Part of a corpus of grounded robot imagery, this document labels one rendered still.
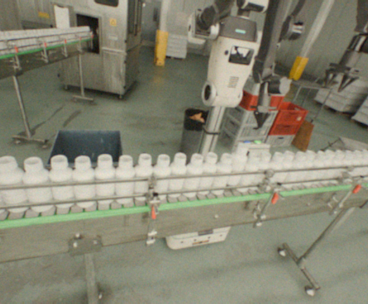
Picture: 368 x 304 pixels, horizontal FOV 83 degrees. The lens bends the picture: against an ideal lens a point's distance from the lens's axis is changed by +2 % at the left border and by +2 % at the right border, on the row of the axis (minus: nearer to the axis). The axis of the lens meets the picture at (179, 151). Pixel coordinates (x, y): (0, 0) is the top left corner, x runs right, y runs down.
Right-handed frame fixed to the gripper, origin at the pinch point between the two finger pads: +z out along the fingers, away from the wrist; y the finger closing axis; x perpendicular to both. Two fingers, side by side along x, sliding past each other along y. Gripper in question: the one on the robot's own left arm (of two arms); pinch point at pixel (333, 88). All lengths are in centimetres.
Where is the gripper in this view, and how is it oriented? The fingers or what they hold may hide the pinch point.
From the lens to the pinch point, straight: 115.2
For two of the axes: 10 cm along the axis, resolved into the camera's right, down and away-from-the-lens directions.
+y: -2.9, -5.5, 7.8
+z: -1.6, 8.3, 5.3
